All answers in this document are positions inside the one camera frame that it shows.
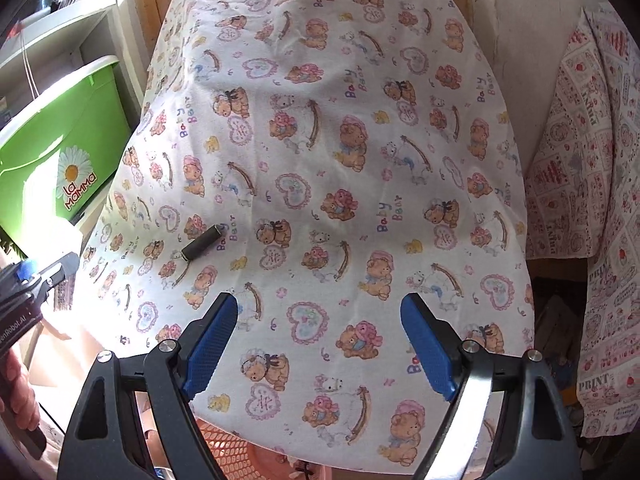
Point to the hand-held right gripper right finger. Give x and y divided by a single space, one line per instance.
430 350

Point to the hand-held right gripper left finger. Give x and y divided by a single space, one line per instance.
210 350

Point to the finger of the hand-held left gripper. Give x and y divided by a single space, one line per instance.
62 266
25 270

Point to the pink plastic basket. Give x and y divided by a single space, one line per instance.
235 455

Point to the person's left hand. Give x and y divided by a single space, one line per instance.
27 395

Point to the dark grey cylinder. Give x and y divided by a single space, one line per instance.
200 242

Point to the green storage box white lid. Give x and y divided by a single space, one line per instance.
40 160

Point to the white shelf unit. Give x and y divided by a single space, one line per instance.
65 25

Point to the red print cloth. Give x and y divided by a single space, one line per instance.
590 160

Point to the wooden door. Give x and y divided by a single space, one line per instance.
150 20

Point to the bear print cloth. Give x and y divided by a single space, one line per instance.
325 110

